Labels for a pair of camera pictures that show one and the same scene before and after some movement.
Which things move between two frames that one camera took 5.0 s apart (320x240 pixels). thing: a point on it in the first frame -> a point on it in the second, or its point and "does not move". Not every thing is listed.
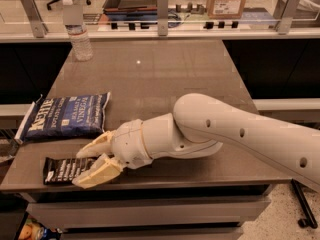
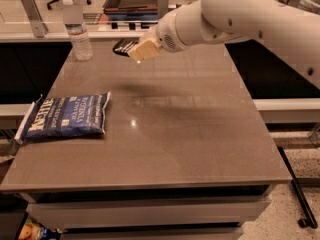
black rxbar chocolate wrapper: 63,171 -> 123,45
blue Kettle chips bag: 67,116 does not move
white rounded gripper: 127,144 -> 165,34
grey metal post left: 31,9 does not move
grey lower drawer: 153,233 does not move
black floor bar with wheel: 311,220 does not move
